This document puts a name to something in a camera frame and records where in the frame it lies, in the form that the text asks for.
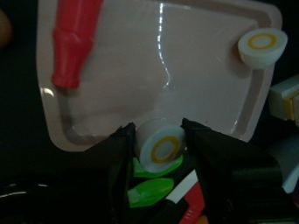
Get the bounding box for white yellow toy block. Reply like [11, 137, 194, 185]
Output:
[267, 73, 299, 127]

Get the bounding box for grey white toy piece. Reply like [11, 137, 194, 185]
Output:
[267, 135, 299, 195]

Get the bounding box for pink plastic tray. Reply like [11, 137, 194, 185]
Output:
[35, 0, 284, 152]

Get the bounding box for black pot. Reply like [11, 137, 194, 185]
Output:
[0, 174, 115, 224]

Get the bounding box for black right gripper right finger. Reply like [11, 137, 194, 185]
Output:
[180, 117, 299, 224]

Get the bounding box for red white toy piece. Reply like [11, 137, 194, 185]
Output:
[164, 170, 207, 224]

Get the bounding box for white toy egg half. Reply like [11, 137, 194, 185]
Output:
[135, 118, 187, 173]
[238, 27, 290, 70]

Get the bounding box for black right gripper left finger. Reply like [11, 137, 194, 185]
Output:
[58, 122, 138, 224]

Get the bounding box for green toy leaf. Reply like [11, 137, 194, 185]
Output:
[127, 178, 175, 208]
[132, 155, 184, 179]

